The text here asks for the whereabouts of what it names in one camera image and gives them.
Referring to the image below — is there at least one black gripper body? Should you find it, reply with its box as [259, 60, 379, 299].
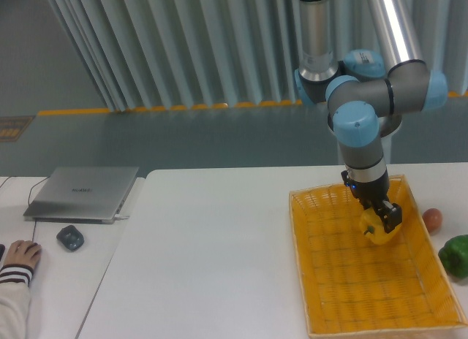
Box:
[341, 171, 390, 210]

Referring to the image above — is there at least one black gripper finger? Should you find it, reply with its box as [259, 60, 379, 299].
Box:
[372, 200, 402, 233]

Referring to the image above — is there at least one yellow bell pepper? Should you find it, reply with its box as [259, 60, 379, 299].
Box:
[359, 208, 402, 245]

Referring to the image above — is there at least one white sleeved forearm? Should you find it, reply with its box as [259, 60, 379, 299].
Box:
[1, 264, 34, 338]

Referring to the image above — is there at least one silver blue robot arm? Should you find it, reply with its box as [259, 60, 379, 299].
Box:
[294, 0, 448, 233]

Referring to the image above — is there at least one green bell pepper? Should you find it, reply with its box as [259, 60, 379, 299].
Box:
[438, 235, 467, 279]

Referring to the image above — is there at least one person's hand on mouse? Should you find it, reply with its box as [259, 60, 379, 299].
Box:
[4, 240, 42, 270]

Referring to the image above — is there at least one brown egg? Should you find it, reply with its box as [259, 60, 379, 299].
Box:
[422, 207, 443, 233]

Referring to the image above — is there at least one yellow woven basket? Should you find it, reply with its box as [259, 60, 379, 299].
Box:
[289, 175, 467, 338]

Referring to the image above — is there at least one grey folding partition screen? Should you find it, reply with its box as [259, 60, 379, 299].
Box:
[48, 0, 467, 112]

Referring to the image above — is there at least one silver closed laptop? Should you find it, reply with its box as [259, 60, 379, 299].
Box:
[23, 167, 138, 224]

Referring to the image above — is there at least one dark grey small case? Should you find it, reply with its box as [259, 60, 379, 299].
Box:
[56, 225, 85, 252]

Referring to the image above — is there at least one black mouse cable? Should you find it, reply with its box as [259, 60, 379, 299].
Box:
[0, 175, 50, 243]

